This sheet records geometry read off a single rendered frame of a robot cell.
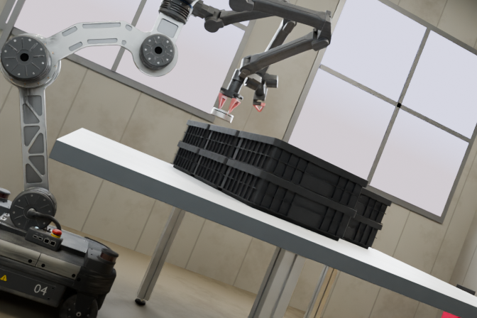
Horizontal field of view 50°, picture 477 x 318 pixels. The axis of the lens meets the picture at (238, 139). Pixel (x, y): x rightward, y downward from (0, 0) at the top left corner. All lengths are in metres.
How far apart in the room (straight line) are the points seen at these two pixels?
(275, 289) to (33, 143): 1.40
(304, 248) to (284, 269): 0.08
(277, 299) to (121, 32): 1.44
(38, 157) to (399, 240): 3.12
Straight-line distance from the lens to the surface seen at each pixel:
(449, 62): 4.72
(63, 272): 2.06
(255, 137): 1.74
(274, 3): 2.12
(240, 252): 4.03
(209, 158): 2.04
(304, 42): 2.21
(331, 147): 4.14
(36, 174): 2.36
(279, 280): 1.27
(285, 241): 1.19
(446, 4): 4.80
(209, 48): 3.86
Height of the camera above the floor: 0.77
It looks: 4 degrees up
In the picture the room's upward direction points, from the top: 23 degrees clockwise
